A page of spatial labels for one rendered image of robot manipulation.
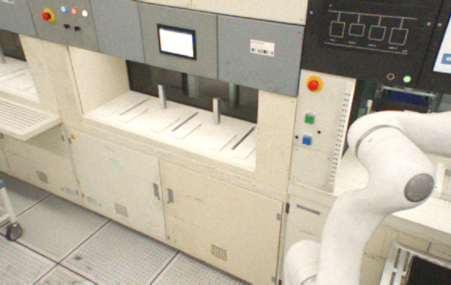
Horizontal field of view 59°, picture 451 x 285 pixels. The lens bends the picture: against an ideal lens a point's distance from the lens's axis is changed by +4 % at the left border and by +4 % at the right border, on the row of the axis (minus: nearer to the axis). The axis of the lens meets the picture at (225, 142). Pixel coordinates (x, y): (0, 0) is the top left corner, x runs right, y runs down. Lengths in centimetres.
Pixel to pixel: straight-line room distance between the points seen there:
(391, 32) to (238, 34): 55
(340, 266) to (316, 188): 86
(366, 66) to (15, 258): 236
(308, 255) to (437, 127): 43
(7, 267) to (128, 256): 71
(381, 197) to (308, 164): 95
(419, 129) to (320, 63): 70
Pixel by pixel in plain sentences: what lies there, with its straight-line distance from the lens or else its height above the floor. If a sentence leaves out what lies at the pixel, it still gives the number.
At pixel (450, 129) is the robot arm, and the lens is 87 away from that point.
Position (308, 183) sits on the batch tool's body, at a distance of 178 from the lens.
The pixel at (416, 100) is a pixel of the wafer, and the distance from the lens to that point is 221.
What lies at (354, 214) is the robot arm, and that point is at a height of 139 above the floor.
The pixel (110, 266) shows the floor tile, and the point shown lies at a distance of 267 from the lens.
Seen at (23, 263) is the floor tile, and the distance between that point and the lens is 289.
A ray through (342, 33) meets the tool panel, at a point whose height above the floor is 155.
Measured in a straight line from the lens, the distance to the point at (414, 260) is 152.
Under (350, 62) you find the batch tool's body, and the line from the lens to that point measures 148.
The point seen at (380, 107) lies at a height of 107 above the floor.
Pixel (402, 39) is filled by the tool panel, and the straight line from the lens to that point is 143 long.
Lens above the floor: 195
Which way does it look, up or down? 32 degrees down
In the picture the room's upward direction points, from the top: straight up
